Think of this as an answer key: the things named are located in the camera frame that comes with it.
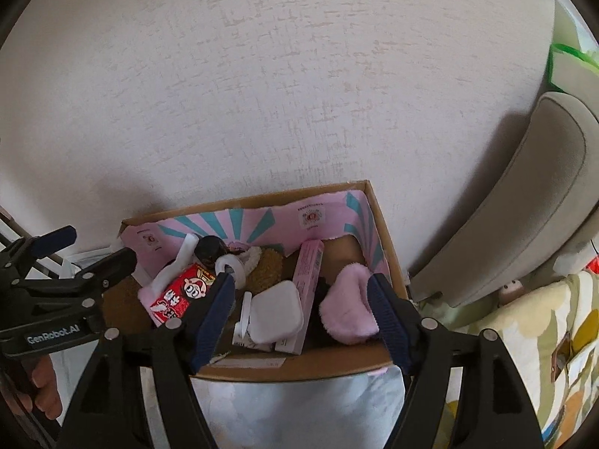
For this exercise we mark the red carton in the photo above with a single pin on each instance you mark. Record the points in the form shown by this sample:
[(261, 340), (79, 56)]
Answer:
[(187, 297)]

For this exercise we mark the floral tape roll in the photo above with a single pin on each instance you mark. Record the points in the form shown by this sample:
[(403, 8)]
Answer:
[(234, 264)]

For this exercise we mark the pink fluffy cloth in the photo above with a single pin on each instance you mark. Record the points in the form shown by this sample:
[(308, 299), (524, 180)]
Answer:
[(346, 308), (149, 299)]

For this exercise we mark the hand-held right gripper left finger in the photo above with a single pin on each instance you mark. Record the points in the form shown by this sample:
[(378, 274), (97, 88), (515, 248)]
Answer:
[(215, 318)]

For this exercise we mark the pink slim box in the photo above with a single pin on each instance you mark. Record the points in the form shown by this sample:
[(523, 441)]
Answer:
[(309, 285)]

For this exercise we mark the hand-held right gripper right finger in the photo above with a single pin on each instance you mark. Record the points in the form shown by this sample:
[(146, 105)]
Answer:
[(388, 327)]

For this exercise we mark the grey seat cushion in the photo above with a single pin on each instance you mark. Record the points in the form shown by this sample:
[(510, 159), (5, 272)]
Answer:
[(505, 206)]

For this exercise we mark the brown plush toy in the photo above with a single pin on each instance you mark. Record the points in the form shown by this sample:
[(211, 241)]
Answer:
[(264, 269)]

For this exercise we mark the pink printed cardboard box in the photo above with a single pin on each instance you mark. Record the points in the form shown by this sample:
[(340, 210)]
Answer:
[(290, 370)]

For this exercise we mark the person's left hand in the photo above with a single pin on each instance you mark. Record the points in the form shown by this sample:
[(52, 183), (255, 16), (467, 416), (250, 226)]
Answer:
[(47, 388)]

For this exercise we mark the white plush pillow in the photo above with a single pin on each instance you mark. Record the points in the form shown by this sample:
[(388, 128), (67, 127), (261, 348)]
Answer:
[(575, 257)]

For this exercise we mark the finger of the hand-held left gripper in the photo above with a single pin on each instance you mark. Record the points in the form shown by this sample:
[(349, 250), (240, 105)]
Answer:
[(51, 238), (93, 276)]

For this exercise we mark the yellow floral blanket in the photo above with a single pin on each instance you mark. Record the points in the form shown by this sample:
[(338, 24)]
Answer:
[(514, 351)]

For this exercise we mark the white stick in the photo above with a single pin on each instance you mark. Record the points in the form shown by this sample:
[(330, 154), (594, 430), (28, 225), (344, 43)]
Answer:
[(187, 248)]

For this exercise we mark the green tissue pack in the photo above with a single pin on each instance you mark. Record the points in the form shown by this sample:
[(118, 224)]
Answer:
[(573, 65)]

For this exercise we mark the white square case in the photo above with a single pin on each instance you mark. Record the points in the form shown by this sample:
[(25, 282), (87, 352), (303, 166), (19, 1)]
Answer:
[(276, 311)]

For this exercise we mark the red patterned cloth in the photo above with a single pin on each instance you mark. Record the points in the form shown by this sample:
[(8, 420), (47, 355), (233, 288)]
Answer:
[(594, 262)]

